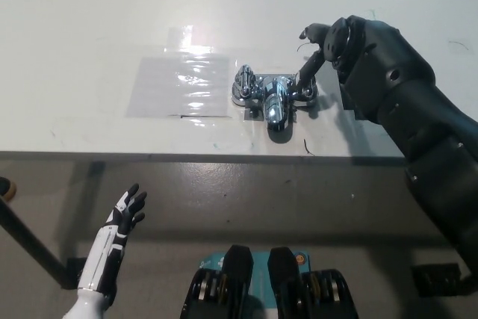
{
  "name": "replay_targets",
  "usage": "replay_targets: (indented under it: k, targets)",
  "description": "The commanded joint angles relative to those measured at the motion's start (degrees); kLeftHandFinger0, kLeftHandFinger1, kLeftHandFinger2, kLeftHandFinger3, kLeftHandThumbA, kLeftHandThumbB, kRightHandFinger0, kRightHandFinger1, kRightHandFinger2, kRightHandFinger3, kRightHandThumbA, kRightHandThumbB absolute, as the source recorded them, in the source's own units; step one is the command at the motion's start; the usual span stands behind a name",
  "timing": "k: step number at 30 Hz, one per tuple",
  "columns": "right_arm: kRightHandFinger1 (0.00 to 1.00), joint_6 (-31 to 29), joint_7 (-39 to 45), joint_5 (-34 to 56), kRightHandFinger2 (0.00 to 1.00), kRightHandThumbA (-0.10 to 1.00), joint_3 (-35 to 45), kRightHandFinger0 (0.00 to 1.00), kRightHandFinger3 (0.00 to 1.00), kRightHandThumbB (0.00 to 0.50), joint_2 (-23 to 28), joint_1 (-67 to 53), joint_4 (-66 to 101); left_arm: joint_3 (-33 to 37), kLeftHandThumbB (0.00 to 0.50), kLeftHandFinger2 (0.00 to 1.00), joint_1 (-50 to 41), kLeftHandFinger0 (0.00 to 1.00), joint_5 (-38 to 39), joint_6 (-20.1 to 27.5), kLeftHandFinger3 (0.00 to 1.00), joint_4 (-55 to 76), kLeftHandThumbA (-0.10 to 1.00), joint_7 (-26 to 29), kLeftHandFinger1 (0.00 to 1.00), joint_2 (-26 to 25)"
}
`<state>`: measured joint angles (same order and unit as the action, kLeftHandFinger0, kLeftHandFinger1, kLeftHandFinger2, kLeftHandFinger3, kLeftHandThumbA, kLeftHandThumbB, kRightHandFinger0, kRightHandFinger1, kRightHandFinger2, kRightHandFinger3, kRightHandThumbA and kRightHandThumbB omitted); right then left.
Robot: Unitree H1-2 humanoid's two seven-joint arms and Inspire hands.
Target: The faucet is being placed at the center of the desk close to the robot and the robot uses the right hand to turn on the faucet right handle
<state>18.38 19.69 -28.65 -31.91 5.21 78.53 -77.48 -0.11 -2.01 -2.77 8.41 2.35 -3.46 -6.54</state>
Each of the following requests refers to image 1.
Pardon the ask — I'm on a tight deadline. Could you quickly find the chrome two-handle faucet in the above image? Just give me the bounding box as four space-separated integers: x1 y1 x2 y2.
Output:
230 64 320 132

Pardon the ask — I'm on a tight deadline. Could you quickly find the black teal robot body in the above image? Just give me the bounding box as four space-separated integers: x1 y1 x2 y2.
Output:
181 244 356 319

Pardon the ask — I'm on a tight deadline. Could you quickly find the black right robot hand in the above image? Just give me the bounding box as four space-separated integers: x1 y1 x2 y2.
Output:
297 14 437 125

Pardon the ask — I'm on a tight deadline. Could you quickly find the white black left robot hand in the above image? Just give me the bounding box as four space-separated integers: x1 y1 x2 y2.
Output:
77 183 148 294

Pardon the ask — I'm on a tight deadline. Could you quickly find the black table foot plate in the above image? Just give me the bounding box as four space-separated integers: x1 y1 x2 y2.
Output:
410 263 462 297

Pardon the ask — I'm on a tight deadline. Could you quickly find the gray tape piece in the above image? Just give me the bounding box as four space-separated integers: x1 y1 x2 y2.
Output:
242 107 264 122

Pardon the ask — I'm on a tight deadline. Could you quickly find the black table leg bar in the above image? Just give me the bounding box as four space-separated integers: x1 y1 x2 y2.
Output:
0 195 87 290

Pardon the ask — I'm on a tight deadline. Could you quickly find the black shoe tan sole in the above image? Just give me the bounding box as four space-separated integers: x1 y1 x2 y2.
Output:
0 176 18 202

